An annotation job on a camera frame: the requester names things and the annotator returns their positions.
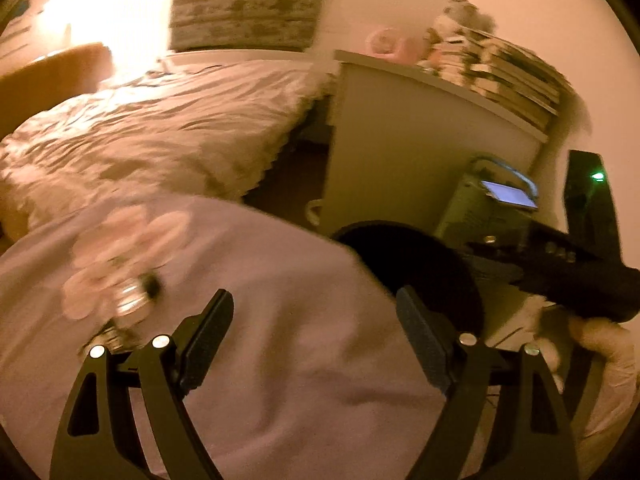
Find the patterned grey window curtain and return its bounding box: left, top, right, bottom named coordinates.
left=168, top=0, right=323, bottom=52

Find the black round trash bin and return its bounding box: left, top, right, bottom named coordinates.
left=332, top=220, right=485, bottom=337

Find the white rumpled bed duvet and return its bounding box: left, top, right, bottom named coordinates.
left=1, top=60, right=334, bottom=240

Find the smartphone with lit screen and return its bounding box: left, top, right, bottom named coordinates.
left=480, top=181, right=537, bottom=210

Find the green portable heater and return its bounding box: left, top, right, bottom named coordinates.
left=434, top=154, right=539, bottom=250

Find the pink plush toy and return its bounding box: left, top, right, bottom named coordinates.
left=366, top=27, right=424, bottom=65

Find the stack of books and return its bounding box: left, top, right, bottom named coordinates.
left=419, top=28, right=574, bottom=133

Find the grey plush toy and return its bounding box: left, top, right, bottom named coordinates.
left=432, top=0, right=496, bottom=38

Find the floral purple table cloth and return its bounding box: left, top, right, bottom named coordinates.
left=1, top=196, right=444, bottom=479

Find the white dresser cabinet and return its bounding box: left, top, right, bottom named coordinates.
left=318, top=50, right=548, bottom=235

